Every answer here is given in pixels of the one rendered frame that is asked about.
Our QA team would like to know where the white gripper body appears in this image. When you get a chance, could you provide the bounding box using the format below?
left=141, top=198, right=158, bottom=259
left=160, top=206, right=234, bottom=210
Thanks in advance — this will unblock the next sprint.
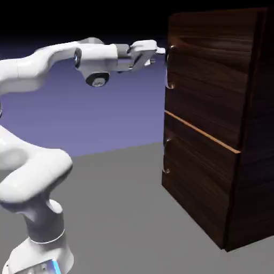
left=127, top=40, right=158, bottom=73

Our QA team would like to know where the dark wood cabinet door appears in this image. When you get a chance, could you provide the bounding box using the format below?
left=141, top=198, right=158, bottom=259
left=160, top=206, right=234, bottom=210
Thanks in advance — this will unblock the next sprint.
left=161, top=112, right=240, bottom=250
left=164, top=10, right=264, bottom=154

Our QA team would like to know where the dark wood cabinet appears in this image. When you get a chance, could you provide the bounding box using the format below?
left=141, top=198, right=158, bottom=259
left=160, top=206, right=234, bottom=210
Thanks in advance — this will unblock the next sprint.
left=161, top=7, right=274, bottom=253

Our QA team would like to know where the curved metal door handle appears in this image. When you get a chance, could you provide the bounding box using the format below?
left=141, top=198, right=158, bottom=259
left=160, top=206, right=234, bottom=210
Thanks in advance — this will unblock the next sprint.
left=162, top=136, right=172, bottom=174
left=164, top=44, right=177, bottom=90

